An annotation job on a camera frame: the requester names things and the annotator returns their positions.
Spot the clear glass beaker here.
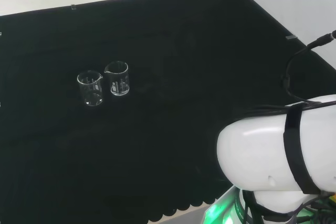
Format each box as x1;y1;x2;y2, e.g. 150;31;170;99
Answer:
76;70;103;107
103;61;131;97

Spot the black bench cloth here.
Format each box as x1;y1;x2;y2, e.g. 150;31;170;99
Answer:
0;0;336;223

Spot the black cable with connector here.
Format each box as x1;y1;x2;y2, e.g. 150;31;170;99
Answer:
279;30;336;104

